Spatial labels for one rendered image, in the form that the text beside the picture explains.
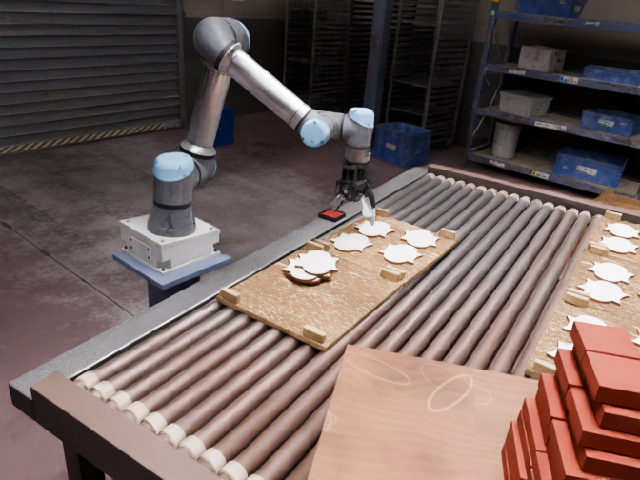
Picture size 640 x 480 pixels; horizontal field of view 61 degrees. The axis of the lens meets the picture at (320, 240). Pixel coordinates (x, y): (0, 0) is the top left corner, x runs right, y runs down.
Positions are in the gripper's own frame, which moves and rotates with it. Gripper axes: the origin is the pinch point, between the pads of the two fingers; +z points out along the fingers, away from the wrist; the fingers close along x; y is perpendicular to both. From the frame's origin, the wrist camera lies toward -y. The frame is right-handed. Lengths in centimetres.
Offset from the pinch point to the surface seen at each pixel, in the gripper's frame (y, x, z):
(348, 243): 1.9, -0.1, 8.0
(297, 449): 79, 38, 11
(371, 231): -11.7, 0.9, 8.1
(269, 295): 43.1, 1.2, 9.0
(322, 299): 35.0, 12.9, 9.0
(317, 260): 23.5, 2.8, 5.1
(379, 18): -403, -225, -40
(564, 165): -438, -15, 78
